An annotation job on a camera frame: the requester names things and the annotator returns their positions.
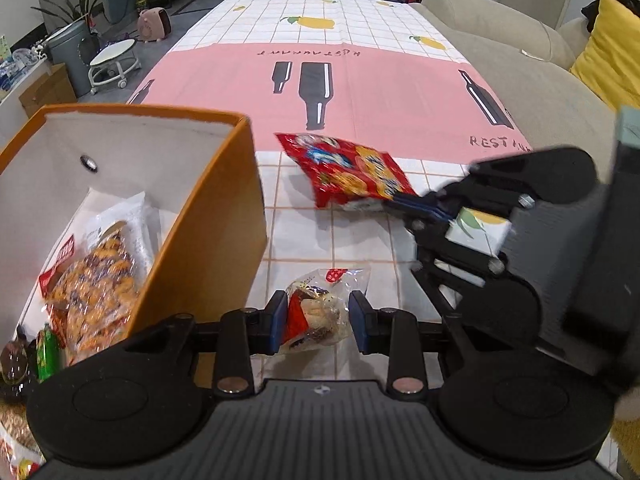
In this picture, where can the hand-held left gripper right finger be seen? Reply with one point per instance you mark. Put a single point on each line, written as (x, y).
(359, 324)

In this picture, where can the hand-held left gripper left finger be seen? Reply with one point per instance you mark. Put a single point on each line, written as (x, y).
(277, 324)

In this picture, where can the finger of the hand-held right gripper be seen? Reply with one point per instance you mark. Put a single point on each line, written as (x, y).
(440, 245)
(480, 185)

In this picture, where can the small red and clear packet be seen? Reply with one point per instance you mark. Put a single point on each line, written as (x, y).
(312, 310)

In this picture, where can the orange cardboard box white inside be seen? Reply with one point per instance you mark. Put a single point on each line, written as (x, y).
(225, 240)

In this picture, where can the red cracker snack packet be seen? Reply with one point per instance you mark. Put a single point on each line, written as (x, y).
(345, 170)

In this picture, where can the clear bag of brown snacks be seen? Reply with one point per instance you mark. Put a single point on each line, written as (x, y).
(100, 290)

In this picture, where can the green small packet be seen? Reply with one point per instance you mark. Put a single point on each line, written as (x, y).
(47, 355)

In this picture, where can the beige sofa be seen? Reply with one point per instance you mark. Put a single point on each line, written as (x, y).
(525, 85)

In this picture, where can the pink lemon printed mat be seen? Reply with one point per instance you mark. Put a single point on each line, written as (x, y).
(380, 85)

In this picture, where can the yellow cushion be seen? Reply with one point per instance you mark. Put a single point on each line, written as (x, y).
(610, 60)

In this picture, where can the dark cloth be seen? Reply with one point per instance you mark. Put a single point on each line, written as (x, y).
(595, 10)

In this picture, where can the speckled brown snack packet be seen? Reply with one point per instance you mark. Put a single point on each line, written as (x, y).
(15, 435)

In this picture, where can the white round wheeled stool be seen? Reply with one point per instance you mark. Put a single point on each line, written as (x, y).
(115, 62)

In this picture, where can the pink pig-shaped heater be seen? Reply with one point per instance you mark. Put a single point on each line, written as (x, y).
(152, 25)

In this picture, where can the brown cardboard box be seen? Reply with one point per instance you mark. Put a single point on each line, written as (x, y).
(47, 90)

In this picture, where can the grey trash bin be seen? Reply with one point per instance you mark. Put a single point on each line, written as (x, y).
(70, 60)

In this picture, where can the white television cabinet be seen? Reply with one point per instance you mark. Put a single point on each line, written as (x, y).
(10, 105)

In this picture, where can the long-leaf potted plant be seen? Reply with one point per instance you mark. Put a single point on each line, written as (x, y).
(75, 5)

